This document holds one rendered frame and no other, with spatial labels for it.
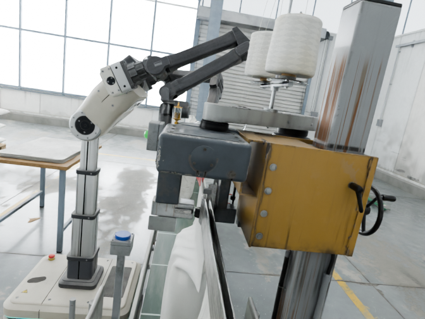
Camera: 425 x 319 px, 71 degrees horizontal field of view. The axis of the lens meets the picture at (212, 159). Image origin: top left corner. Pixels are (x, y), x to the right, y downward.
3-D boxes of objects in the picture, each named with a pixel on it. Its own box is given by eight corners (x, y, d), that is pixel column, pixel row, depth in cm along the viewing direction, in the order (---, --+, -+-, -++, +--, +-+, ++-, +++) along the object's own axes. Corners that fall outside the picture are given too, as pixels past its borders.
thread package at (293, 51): (258, 74, 93) (268, 16, 89) (302, 81, 94) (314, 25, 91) (271, 71, 78) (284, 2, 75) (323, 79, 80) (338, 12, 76)
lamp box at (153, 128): (148, 145, 102) (151, 119, 100) (162, 147, 102) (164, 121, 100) (145, 150, 95) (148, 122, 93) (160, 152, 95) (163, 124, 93)
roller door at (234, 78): (181, 142, 855) (197, 16, 784) (293, 156, 893) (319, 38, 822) (181, 142, 845) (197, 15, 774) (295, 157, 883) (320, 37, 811)
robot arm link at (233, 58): (245, 48, 131) (248, 37, 121) (252, 59, 131) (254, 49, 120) (160, 93, 132) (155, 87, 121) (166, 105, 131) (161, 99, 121)
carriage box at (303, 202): (235, 213, 111) (249, 130, 104) (320, 222, 115) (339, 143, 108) (248, 247, 87) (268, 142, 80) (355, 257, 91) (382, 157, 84)
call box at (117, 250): (114, 244, 123) (114, 231, 122) (133, 246, 124) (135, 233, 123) (109, 254, 116) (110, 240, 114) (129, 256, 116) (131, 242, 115)
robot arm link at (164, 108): (160, 106, 130) (159, 100, 124) (176, 107, 130) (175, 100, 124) (159, 121, 128) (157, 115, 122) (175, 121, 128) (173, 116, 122)
